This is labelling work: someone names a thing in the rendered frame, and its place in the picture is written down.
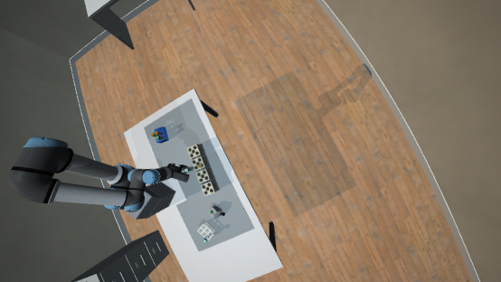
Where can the grey tube rack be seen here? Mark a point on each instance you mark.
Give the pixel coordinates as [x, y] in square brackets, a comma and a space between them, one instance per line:
[207, 230]

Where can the white bucket adapter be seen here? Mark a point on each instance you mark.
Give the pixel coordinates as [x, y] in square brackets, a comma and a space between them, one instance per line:
[198, 159]
[203, 176]
[196, 150]

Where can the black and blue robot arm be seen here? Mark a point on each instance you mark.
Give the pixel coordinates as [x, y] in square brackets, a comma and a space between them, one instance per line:
[48, 156]

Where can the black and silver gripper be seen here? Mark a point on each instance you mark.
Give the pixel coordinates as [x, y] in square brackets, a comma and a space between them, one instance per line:
[179, 168]

